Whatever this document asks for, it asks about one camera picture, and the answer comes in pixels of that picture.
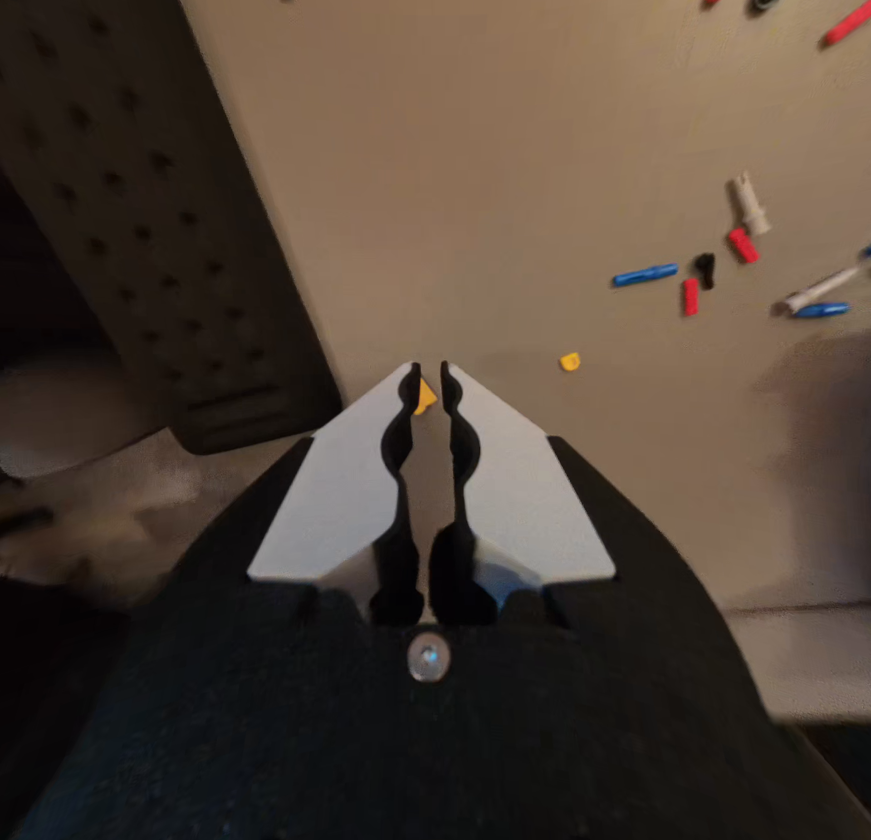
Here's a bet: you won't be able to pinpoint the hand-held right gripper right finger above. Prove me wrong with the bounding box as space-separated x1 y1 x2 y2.
430 360 618 626

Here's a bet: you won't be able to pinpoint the scattered small pin bricks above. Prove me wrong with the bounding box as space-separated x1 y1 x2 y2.
269 0 871 320

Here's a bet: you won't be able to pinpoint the light grey axle pin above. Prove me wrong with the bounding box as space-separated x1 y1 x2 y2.
730 171 773 236

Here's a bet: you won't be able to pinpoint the blue long pin brick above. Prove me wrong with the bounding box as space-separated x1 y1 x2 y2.
611 263 680 288

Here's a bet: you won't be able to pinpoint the grey desk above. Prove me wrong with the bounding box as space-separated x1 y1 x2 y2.
166 0 871 718

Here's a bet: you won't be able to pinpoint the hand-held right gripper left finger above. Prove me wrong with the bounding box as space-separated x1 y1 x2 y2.
245 361 426 628

